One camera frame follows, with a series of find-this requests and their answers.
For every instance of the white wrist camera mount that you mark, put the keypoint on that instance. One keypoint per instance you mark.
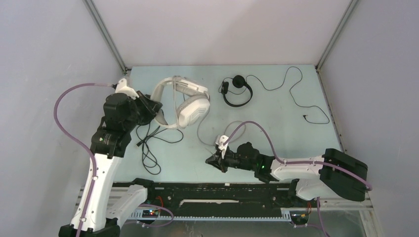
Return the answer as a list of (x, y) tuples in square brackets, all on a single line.
[(123, 87), (222, 145)]

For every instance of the aluminium frame post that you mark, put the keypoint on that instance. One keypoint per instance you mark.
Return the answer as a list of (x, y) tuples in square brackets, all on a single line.
[(336, 34), (99, 22)]

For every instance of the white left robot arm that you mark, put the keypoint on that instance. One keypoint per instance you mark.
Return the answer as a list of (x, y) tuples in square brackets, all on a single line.
[(92, 218)]

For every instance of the white slotted cable duct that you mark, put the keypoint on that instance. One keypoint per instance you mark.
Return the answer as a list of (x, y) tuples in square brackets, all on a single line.
[(154, 215)]

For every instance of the aluminium frame post right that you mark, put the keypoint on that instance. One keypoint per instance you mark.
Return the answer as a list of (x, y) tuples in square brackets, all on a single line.
[(336, 34)]

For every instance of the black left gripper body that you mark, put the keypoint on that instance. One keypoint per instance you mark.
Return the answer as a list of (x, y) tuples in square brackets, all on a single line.
[(129, 122)]

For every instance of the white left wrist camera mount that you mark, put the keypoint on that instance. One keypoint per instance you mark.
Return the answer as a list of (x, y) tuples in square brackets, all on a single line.
[(123, 87)]

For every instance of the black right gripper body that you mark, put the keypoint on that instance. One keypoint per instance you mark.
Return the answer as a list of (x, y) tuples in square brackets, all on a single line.
[(233, 160)]

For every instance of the aluminium frame post left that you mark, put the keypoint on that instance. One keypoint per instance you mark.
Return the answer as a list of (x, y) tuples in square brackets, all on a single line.
[(99, 22)]

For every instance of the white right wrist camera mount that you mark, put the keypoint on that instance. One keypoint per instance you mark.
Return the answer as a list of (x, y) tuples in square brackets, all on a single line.
[(222, 145)]

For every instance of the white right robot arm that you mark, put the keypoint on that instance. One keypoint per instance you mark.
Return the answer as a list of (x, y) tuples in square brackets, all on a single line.
[(333, 174)]

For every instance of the white gaming headset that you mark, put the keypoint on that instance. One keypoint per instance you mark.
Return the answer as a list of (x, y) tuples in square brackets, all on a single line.
[(194, 107)]

